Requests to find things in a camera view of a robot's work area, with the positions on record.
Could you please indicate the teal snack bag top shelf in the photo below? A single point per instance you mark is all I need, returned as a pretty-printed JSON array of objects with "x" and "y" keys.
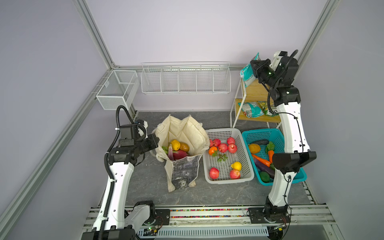
[{"x": 247, "y": 75}]

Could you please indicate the white plastic fruit basket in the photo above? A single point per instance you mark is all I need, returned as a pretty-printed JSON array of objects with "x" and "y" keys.
[{"x": 224, "y": 167}]

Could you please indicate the red apple front left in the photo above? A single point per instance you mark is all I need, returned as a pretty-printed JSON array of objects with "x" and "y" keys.
[{"x": 214, "y": 173}]

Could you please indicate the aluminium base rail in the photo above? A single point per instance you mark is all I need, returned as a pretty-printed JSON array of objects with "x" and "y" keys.
[{"x": 217, "y": 222}]

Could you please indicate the cream canvas grocery bag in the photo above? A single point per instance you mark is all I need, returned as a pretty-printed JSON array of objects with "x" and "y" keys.
[{"x": 181, "y": 173}]

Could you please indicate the teal snack bag shelf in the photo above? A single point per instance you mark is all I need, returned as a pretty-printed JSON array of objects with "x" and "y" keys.
[
  {"x": 247, "y": 75},
  {"x": 252, "y": 110}
]

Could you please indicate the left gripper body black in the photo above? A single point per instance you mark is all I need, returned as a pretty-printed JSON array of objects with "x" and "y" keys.
[{"x": 147, "y": 144}]

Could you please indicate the green Foxs snack bag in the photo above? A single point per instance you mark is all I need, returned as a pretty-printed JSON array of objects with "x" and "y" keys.
[{"x": 264, "y": 107}]

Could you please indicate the yellow squash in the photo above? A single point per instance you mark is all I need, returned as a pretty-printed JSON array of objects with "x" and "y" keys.
[{"x": 254, "y": 148}]

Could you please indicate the wooden two-tier shelf rack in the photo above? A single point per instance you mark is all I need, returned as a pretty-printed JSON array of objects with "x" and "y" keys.
[{"x": 257, "y": 93}]

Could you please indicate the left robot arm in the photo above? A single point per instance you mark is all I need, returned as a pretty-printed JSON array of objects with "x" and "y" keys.
[{"x": 117, "y": 180}]

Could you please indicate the red apple back cluster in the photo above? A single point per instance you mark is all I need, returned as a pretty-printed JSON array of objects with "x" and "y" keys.
[{"x": 223, "y": 148}]

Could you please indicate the teal snack bag lower shelf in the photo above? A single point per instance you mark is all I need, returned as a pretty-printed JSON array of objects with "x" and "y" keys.
[{"x": 252, "y": 110}]

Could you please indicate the dark cucumber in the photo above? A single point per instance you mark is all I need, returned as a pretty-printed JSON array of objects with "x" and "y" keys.
[{"x": 261, "y": 142}]

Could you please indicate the small orange persimmon with leaves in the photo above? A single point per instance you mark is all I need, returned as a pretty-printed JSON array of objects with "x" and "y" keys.
[{"x": 213, "y": 150}]

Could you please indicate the yellow lemon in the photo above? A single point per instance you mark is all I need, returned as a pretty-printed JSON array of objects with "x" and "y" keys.
[{"x": 236, "y": 166}]

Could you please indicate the green avocado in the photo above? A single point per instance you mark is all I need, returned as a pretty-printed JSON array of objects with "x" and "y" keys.
[{"x": 265, "y": 177}]

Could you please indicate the long white wire basket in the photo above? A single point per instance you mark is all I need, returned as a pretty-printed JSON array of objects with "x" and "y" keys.
[{"x": 186, "y": 78}]

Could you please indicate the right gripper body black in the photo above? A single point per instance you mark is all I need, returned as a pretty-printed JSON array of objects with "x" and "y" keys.
[{"x": 265, "y": 74}]

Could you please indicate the brown potato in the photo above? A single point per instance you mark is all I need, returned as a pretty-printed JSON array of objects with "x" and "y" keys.
[{"x": 184, "y": 147}]

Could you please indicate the red apple front right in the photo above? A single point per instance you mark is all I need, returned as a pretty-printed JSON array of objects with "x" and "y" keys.
[{"x": 235, "y": 174}]

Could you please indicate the orange carrot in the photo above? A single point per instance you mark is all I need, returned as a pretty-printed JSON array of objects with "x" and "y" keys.
[{"x": 260, "y": 160}]

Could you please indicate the teal plastic vegetable basket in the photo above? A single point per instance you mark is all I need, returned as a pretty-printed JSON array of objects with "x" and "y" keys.
[{"x": 273, "y": 135}]

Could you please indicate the pink dragon fruit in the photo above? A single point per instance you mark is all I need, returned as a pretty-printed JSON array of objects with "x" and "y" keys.
[{"x": 177, "y": 154}]

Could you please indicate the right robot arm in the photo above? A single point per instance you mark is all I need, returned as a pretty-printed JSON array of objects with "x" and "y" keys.
[{"x": 277, "y": 77}]

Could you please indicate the small white mesh basket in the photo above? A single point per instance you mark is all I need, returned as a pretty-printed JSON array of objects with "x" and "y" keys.
[{"x": 119, "y": 88}]

